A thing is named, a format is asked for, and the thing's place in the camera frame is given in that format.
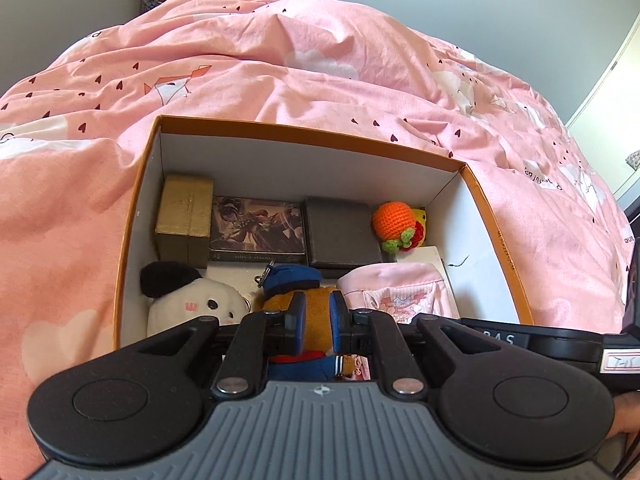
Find gold box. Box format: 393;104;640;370
154;174;215;269

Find dark printed card box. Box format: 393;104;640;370
207;195;308;263

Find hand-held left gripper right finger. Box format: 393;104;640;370
327;291;507;397

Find white carton box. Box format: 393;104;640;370
395;245;447;282

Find black square box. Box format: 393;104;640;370
301;196;385;269

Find red crochet strawberry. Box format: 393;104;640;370
400;226;427;252

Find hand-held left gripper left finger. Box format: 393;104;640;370
117;291;308;397

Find orange crochet fruit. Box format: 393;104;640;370
371;201;420;255

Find white plush toy striped pants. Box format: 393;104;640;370
139;261;251;342

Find orange cardboard box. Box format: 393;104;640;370
114;114;535;356

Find pink printed blanket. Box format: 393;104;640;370
0;0;640;480

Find white wardrobe door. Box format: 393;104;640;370
565;25;640;206

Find brown bear plush blue hat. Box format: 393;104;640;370
252;264;352;382

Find person's right hand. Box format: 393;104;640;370
612;391;640;439

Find pink pouch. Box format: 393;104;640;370
336;261;462;382

